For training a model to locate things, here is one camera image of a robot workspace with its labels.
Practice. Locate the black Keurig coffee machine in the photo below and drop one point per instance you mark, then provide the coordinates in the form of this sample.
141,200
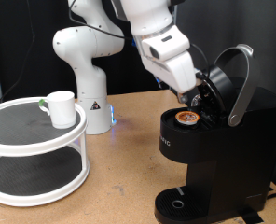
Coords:
237,149

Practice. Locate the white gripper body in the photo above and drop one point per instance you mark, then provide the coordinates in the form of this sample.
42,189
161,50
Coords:
172,65

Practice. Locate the dark grey backdrop board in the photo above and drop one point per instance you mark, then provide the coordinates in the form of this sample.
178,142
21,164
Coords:
262,25

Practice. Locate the white orange-lidded coffee pod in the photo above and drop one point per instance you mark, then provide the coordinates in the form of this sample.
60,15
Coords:
187,117

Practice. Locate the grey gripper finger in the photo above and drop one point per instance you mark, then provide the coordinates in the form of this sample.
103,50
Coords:
182,98

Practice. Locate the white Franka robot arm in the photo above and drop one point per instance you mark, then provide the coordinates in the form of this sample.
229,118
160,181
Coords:
91,81

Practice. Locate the black backdrop curtain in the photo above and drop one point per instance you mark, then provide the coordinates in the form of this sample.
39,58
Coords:
135,74

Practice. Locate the black tape strip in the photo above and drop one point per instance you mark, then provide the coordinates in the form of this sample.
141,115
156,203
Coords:
251,217

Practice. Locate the white two-tier turntable shelf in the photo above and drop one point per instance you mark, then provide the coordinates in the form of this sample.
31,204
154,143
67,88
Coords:
20,124

